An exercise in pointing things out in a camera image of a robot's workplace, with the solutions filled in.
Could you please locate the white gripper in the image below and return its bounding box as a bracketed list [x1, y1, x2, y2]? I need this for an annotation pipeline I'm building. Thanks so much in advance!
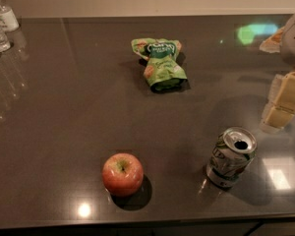
[260, 13, 295, 134]

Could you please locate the green rice chip bag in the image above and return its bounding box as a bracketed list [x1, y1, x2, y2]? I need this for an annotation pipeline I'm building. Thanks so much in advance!
[131, 38, 187, 91]

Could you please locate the red apple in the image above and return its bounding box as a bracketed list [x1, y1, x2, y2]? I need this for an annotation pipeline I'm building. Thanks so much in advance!
[101, 152, 144, 197]

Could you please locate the green soda can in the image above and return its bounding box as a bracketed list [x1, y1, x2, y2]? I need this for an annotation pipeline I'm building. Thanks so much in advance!
[206, 127, 258, 189]

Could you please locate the white hand sanitizer bottle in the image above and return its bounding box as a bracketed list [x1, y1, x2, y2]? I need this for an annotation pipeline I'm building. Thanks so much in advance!
[0, 0, 20, 32]

